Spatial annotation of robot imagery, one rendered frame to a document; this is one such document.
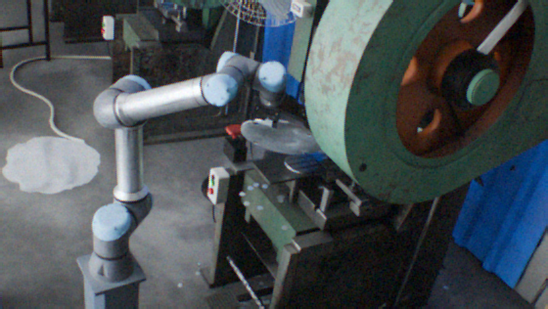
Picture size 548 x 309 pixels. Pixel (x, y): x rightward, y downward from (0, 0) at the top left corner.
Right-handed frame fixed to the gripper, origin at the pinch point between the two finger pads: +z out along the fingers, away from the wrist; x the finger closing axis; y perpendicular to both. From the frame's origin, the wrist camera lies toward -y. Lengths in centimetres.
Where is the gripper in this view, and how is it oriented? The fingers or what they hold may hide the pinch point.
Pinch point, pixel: (276, 123)
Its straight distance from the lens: 180.8
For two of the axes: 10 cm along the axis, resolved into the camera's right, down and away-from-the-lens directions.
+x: -2.1, 9.2, -3.2
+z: -0.3, 3.2, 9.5
